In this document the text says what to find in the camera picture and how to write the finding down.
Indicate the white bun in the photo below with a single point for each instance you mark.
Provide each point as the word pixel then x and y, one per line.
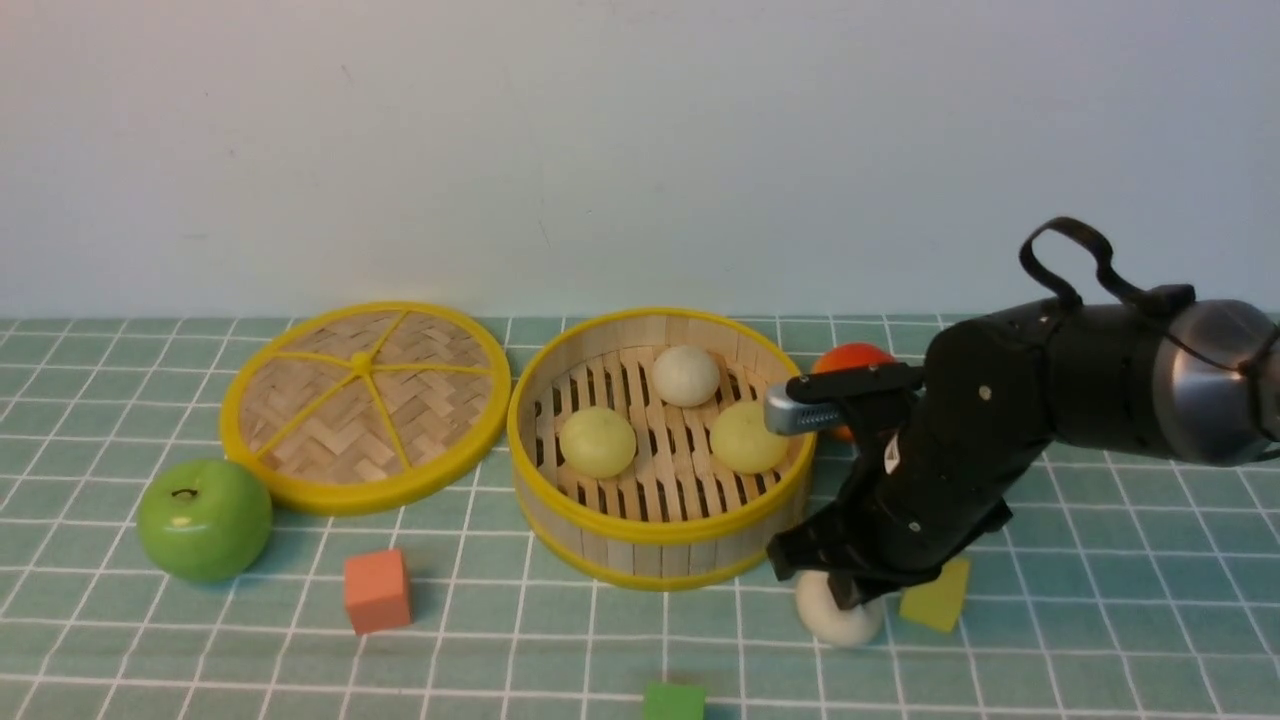
pixel 840 629
pixel 685 376

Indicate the orange foam cube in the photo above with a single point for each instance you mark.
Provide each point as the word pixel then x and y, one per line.
pixel 377 591

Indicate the yellow-green bun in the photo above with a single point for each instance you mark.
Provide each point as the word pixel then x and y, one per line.
pixel 598 442
pixel 741 441

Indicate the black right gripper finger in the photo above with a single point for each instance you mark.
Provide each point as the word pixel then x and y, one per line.
pixel 845 591

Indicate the red orange pomegranate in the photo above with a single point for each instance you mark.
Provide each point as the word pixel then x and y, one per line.
pixel 851 356

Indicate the woven bamboo steamer lid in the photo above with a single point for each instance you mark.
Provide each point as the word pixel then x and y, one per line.
pixel 368 408

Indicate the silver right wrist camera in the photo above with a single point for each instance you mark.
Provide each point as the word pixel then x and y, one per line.
pixel 868 400

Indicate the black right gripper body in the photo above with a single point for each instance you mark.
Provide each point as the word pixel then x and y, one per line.
pixel 909 505

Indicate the green foam cube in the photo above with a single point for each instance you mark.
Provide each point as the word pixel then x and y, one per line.
pixel 674 701

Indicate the green checkered tablecloth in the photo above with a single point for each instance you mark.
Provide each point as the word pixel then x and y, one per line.
pixel 1124 588

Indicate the yellow foam cube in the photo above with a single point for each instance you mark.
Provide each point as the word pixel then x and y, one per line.
pixel 938 605

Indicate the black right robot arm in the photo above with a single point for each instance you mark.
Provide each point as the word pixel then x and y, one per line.
pixel 1199 386

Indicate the green apple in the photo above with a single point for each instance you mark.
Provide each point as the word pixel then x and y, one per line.
pixel 205 520

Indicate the bamboo steamer tray yellow rim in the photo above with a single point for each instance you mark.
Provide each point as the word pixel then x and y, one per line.
pixel 676 517

